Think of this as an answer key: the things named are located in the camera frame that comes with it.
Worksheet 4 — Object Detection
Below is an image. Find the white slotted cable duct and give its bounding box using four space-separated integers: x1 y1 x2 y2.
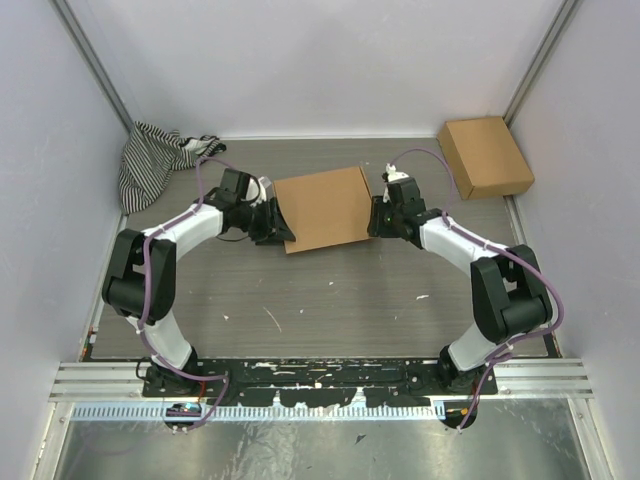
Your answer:
71 401 445 422

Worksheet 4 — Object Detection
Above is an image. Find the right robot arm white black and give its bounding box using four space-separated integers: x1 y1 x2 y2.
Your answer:
368 172 553 395

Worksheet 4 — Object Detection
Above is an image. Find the right aluminium frame post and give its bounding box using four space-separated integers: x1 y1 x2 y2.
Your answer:
503 0 583 128

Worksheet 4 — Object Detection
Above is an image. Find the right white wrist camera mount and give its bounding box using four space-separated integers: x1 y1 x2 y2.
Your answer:
382 163 409 203

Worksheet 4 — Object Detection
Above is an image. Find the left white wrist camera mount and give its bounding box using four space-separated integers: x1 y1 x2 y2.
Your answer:
245 175 271 206

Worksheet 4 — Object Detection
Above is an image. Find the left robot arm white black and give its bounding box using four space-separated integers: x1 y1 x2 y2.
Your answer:
101 168 295 397

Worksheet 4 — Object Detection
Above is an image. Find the brown cardboard box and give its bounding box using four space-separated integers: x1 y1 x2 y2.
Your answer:
275 166 372 254
438 116 535 200

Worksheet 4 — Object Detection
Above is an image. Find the folded brown cardboard box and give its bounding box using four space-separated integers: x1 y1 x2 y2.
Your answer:
438 116 535 200

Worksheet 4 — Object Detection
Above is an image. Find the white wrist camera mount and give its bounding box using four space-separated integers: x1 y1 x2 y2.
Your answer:
245 175 271 206
382 163 409 203

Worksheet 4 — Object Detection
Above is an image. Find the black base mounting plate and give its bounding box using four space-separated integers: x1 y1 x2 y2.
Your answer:
136 358 483 408

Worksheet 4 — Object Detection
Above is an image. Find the striped black white cloth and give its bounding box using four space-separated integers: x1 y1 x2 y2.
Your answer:
118 122 227 215

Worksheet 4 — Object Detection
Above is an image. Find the aluminium rail front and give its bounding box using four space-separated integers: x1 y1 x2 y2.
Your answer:
49 358 594 402

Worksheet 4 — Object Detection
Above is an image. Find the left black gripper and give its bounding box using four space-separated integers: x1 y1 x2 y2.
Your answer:
238 197 297 247

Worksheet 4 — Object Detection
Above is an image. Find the aluminium frame post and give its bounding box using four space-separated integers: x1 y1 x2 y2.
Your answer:
503 0 583 128
50 0 134 132

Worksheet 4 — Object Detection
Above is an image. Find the left aluminium frame post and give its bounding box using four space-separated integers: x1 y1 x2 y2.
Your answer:
50 0 134 132

